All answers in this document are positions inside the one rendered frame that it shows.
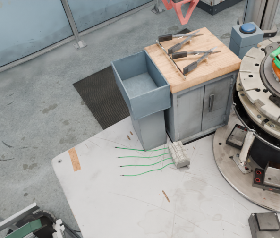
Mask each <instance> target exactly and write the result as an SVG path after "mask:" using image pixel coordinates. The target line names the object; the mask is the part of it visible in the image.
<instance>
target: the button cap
mask: <svg viewBox="0 0 280 238"><path fill-rule="evenodd" d="M241 30H242V31H244V32H252V31H254V30H255V25H253V24H251V23H245V24H243V25H242V26H241Z"/></svg>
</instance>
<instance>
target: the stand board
mask: <svg viewBox="0 0 280 238"><path fill-rule="evenodd" d="M198 30H200V32H198V33H196V35H197V34H203V35H201V36H198V37H194V38H192V39H191V40H192V46H189V45H188V43H185V44H184V45H183V46H182V47H181V49H179V50H177V51H176V52H180V51H187V52H190V51H207V50H209V49H211V48H214V47H216V46H217V48H216V49H214V50H213V52H214V51H221V52H219V53H215V54H211V55H209V56H208V58H209V60H208V64H206V63H205V62H204V61H202V62H201V63H200V64H198V65H197V67H196V68H195V69H193V70H191V71H190V72H188V73H186V74H185V75H186V81H184V80H183V78H182V77H181V76H180V75H179V73H178V72H177V71H176V70H175V68H174V67H173V66H172V64H171V63H170V61H169V60H168V59H167V58H166V56H165V55H164V54H163V53H162V51H161V50H160V48H159V47H158V46H157V45H156V44H154V45H151V46H148V47H145V48H144V49H145V50H146V51H147V52H148V54H149V55H150V57H151V58H152V60H153V61H154V63H155V64H156V66H157V67H158V68H159V70H160V71H161V73H162V74H163V75H164V77H165V78H166V80H167V81H168V83H169V84H170V91H171V93H172V94H173V93H176V92H179V91H181V90H184V89H187V88H189V87H192V86H195V85H197V84H200V83H203V82H206V81H208V80H211V79H214V78H216V77H219V76H222V75H224V74H227V73H230V72H232V71H235V70H238V69H240V64H241V61H242V60H241V59H240V58H239V57H238V56H236V55H235V54H234V53H233V52H232V51H231V50H230V49H229V48H228V47H227V46H225V45H224V44H223V43H222V42H221V41H220V40H219V39H218V38H217V37H216V36H214V35H213V34H212V33H211V32H210V31H209V30H208V29H207V28H206V27H204V28H201V29H198ZM198 30H195V31H192V32H189V33H187V34H191V33H194V32H196V31H198ZM185 39H186V38H179V39H178V38H175V39H173V40H170V41H164V42H160V44H161V45H162V46H163V48H164V49H165V50H166V52H167V53H168V49H169V48H170V47H172V46H174V45H176V44H177V43H181V42H182V41H183V40H185ZM199 58H201V55H195V56H193V55H189V56H187V57H184V58H179V59H173V60H174V61H175V63H176V64H177V65H178V67H179V68H180V69H181V70H182V72H183V68H184V67H186V66H187V65H189V64H191V63H192V62H194V61H197V60H198V59H199Z"/></svg>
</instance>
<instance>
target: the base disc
mask: <svg viewBox="0 0 280 238"><path fill-rule="evenodd" d="M235 124H239V125H241V126H244V125H243V124H242V123H241V121H240V120H239V119H238V117H237V115H236V113H235V111H232V112H231V113H230V115H229V121H228V124H227V125H225V126H222V127H220V128H217V129H216V131H215V134H214V138H213V154H214V158H215V161H216V163H217V166H218V168H219V170H220V171H221V173H222V175H223V176H224V178H225V179H226V180H227V181H228V182H229V183H230V184H231V186H232V187H233V188H235V189H236V190H237V191H238V192H239V193H240V194H241V195H243V196H244V197H246V198H247V199H249V200H250V201H252V202H254V203H256V204H258V205H260V206H262V207H265V208H267V209H270V210H273V211H276V212H280V194H279V193H275V192H272V191H268V190H264V189H261V188H257V187H253V186H252V185H253V178H254V171H255V169H256V168H258V169H262V168H261V167H260V166H259V165H258V164H256V162H255V161H254V160H253V159H252V157H251V155H250V156H249V160H250V162H249V164H250V166H251V167H252V169H251V172H249V173H247V174H245V173H243V172H242V171H241V170H240V168H239V167H238V166H237V164H236V163H235V161H234V160H233V155H234V154H236V153H240V152H241V150H239V149H237V148H235V147H233V146H231V145H228V144H226V140H227V138H228V136H229V135H230V133H231V131H232V129H233V128H234V126H235ZM262 170H263V169H262ZM264 198H265V199H264Z"/></svg>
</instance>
